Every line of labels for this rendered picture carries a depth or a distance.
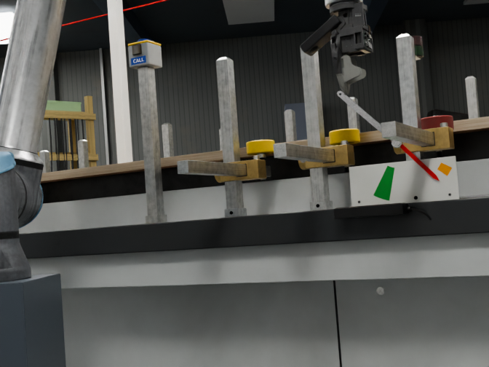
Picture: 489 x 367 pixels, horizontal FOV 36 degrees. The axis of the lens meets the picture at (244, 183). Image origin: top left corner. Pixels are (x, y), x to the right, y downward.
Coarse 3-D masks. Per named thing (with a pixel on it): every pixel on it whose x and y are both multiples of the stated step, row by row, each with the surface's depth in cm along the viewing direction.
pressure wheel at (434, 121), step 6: (426, 120) 181; (432, 120) 180; (438, 120) 180; (444, 120) 180; (450, 120) 181; (426, 126) 181; (432, 126) 180; (438, 126) 180; (450, 126) 181; (438, 156) 183
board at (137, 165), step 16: (464, 128) 187; (480, 128) 185; (304, 144) 207; (352, 144) 202; (176, 160) 227; (208, 160) 222; (48, 176) 251; (64, 176) 248; (80, 176) 245; (96, 176) 249
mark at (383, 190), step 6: (390, 168) 179; (384, 174) 179; (390, 174) 179; (384, 180) 179; (390, 180) 179; (378, 186) 180; (384, 186) 179; (390, 186) 178; (378, 192) 180; (384, 192) 179; (390, 192) 178; (384, 198) 179
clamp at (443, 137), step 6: (432, 132) 174; (438, 132) 173; (444, 132) 173; (450, 132) 174; (438, 138) 173; (444, 138) 173; (450, 138) 173; (408, 144) 177; (438, 144) 173; (444, 144) 173; (450, 144) 173; (396, 150) 179; (402, 150) 177; (414, 150) 176; (420, 150) 175; (426, 150) 175; (432, 150) 176; (438, 150) 177
